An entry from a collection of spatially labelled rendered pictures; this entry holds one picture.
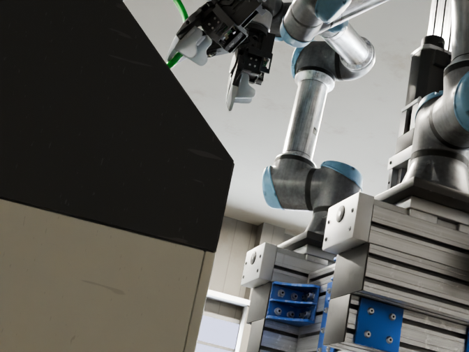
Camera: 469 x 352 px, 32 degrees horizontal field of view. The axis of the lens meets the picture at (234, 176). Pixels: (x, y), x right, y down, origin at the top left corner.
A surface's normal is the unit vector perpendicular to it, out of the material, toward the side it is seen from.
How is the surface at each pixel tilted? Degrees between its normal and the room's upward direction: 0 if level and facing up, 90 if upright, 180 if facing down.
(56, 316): 90
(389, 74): 180
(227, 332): 90
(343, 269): 90
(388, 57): 180
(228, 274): 90
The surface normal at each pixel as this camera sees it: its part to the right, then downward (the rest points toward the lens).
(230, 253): 0.32, -0.26
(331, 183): -0.36, -0.38
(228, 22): -0.39, -0.17
